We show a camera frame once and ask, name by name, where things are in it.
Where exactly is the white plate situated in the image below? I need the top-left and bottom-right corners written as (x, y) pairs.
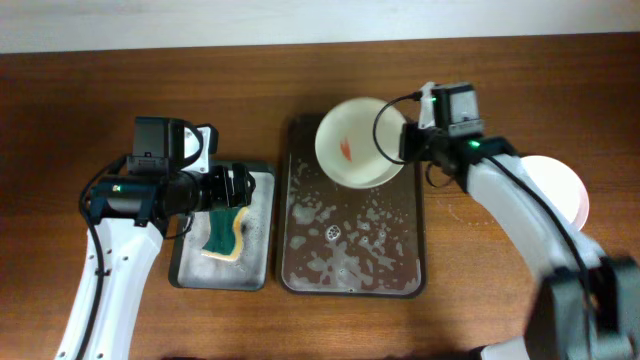
top-left (315, 97), bottom-right (405, 189)
top-left (521, 155), bottom-right (590, 230)

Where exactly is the small soapy metal tray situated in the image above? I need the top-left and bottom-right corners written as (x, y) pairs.
top-left (169, 162), bottom-right (276, 291)

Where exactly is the green yellow sponge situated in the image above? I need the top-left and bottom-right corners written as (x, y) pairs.
top-left (201, 207), bottom-right (249, 262)

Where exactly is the white plate top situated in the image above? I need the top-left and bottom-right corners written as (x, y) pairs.
top-left (315, 97), bottom-right (405, 189)

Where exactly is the large brown tray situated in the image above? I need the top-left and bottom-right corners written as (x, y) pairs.
top-left (276, 114), bottom-right (428, 298)

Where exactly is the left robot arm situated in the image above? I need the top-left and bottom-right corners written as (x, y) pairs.
top-left (56, 157), bottom-right (256, 359)

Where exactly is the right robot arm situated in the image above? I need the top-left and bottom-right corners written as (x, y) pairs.
top-left (399, 83), bottom-right (639, 359)

